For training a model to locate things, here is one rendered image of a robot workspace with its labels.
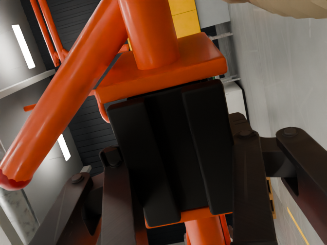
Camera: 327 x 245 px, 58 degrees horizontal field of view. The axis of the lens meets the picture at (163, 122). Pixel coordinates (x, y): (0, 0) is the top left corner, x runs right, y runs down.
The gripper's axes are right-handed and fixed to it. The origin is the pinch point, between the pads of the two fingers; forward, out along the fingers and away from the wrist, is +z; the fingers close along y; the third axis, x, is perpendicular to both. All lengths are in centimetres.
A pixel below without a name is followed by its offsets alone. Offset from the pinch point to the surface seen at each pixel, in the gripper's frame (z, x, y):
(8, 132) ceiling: 676, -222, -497
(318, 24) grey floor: 263, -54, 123
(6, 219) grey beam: 186, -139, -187
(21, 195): 426, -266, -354
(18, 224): 400, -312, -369
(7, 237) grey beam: 177, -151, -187
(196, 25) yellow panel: 712, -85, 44
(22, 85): 786, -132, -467
